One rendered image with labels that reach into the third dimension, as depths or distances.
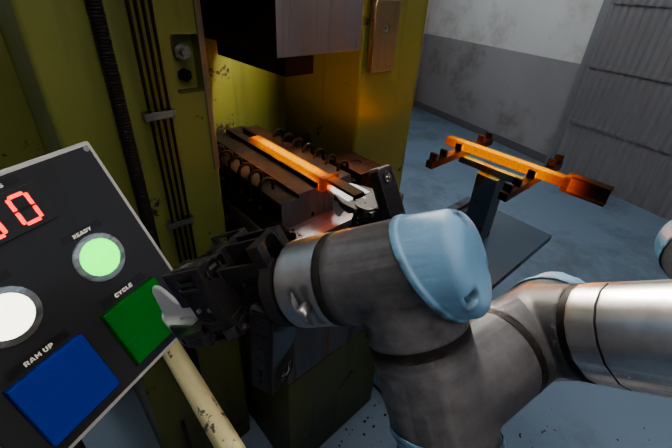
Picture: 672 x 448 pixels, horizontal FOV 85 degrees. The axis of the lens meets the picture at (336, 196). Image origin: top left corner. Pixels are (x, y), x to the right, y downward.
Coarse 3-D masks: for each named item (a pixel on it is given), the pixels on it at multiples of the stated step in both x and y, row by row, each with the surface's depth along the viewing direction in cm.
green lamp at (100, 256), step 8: (96, 240) 44; (104, 240) 45; (88, 248) 43; (96, 248) 44; (104, 248) 44; (112, 248) 45; (80, 256) 42; (88, 256) 43; (96, 256) 43; (104, 256) 44; (112, 256) 45; (88, 264) 43; (96, 264) 43; (104, 264) 44; (112, 264) 45; (88, 272) 42; (96, 272) 43; (104, 272) 44
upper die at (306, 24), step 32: (224, 0) 69; (256, 0) 61; (288, 0) 59; (320, 0) 63; (352, 0) 68; (224, 32) 72; (256, 32) 64; (288, 32) 62; (320, 32) 66; (352, 32) 71
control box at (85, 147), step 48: (0, 192) 38; (48, 192) 41; (96, 192) 45; (0, 240) 37; (48, 240) 40; (144, 240) 49; (0, 288) 36; (48, 288) 39; (96, 288) 43; (48, 336) 38; (96, 336) 42; (0, 384) 34; (0, 432) 34
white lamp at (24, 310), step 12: (0, 300) 36; (12, 300) 36; (24, 300) 37; (0, 312) 35; (12, 312) 36; (24, 312) 37; (0, 324) 35; (12, 324) 36; (24, 324) 37; (0, 336) 35; (12, 336) 36
